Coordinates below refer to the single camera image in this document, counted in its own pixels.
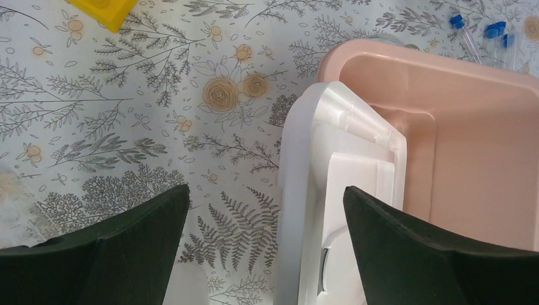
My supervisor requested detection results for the white plastic bin lid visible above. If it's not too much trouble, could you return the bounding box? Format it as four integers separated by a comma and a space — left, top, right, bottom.
273, 81, 407, 304

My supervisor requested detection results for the blue-capped test tube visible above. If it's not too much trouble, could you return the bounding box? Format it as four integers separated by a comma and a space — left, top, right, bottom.
449, 14, 482, 64
484, 21, 507, 67
502, 32, 517, 71

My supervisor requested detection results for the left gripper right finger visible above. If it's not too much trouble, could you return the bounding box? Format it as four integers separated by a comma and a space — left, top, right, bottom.
343, 186, 538, 304

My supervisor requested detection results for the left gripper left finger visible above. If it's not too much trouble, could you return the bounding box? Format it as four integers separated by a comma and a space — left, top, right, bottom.
1, 185, 190, 304

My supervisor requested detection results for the pink plastic bin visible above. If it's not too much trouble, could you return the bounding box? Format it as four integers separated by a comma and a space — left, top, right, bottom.
318, 39, 538, 250

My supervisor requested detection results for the yellow test tube rack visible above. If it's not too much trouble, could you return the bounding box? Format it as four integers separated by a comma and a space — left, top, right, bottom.
68, 0, 137, 33

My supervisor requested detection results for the floral table mat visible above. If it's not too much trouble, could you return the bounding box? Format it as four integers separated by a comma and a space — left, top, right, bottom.
1, 1, 538, 304

